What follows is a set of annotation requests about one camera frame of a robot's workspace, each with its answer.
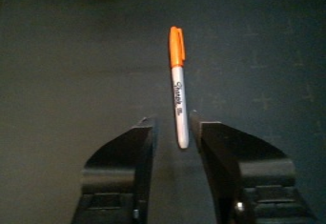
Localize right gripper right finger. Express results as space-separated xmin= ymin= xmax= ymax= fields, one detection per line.
xmin=188 ymin=110 xmax=321 ymax=224

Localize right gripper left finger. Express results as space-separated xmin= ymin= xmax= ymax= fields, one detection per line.
xmin=69 ymin=116 xmax=155 ymax=224

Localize grey marker pen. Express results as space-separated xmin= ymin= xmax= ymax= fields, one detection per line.
xmin=168 ymin=26 xmax=190 ymax=150

